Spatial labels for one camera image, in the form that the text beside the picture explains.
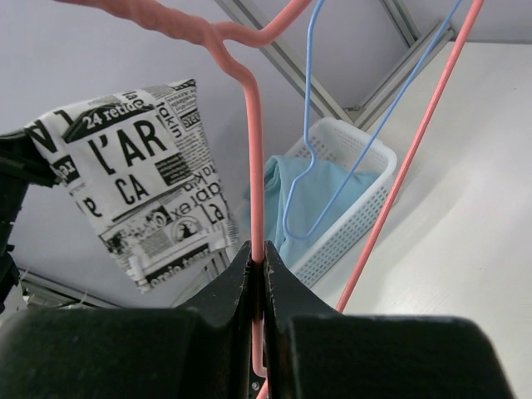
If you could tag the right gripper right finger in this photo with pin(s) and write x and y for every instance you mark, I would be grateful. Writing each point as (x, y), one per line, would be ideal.
(313, 351)

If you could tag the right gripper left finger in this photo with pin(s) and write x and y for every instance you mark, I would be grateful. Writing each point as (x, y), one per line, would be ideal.
(200, 349)

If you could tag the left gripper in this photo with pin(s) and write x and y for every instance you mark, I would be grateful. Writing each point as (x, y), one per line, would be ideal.
(21, 165)

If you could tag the newspaper print trousers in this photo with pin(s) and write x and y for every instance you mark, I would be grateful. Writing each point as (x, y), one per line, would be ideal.
(139, 167)

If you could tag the light blue trousers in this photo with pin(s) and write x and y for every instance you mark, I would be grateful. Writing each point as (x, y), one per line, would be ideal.
(309, 200)

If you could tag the white plastic basket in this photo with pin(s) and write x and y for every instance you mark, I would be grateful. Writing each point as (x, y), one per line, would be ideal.
(342, 144)

